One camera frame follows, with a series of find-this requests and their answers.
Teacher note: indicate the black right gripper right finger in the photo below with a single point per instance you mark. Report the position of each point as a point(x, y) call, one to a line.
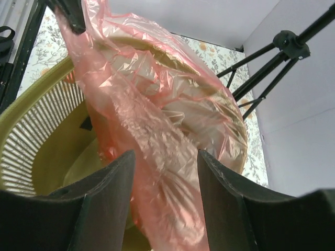
point(242, 215)

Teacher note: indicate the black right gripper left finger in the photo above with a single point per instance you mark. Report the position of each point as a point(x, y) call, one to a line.
point(89, 214)

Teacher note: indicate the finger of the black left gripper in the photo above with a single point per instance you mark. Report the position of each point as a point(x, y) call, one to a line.
point(73, 12)

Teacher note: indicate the olive green mesh trash bin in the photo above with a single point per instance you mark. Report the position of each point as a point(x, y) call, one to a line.
point(47, 141)

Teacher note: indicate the red plastic trash bag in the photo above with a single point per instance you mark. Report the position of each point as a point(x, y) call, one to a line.
point(146, 90)

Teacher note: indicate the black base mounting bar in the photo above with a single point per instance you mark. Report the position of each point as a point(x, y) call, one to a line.
point(20, 23)

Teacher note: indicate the black perforated music stand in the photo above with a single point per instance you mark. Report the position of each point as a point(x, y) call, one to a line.
point(292, 48)

